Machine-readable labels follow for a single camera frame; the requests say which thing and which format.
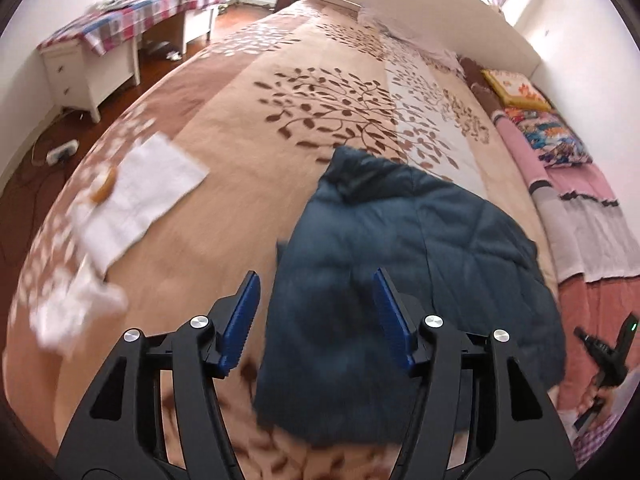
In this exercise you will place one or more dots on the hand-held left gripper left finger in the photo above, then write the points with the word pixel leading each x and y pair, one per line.
pixel 240 325

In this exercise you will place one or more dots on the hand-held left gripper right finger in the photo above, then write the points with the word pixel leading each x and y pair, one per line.
pixel 395 322

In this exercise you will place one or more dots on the dark blue quilted jacket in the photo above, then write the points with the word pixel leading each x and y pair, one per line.
pixel 400 235

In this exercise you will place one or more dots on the person's right hand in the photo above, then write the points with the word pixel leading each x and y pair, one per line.
pixel 596 399

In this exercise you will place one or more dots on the pink plaid pants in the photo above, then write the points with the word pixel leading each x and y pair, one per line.
pixel 587 442

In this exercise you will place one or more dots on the pink striped blanket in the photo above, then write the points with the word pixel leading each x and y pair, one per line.
pixel 580 220

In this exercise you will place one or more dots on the white folded towel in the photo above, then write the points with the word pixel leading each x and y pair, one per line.
pixel 145 185

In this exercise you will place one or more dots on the leaf-print beige bedspread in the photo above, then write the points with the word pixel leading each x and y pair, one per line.
pixel 260 110

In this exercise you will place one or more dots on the colourful cartoon pillow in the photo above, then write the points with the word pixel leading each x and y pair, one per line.
pixel 550 137

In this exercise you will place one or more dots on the white power strip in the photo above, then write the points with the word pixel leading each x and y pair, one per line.
pixel 62 152

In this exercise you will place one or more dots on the yellow cartoon pillow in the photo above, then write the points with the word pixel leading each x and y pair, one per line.
pixel 515 87

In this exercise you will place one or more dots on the brown plush blanket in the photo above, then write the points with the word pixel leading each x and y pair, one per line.
pixel 472 67

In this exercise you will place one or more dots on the white crumpled pillow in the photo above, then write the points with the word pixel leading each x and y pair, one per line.
pixel 400 27

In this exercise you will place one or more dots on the white desk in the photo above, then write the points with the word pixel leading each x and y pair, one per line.
pixel 75 75

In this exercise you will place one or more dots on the white bed headboard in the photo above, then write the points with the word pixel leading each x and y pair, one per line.
pixel 425 0

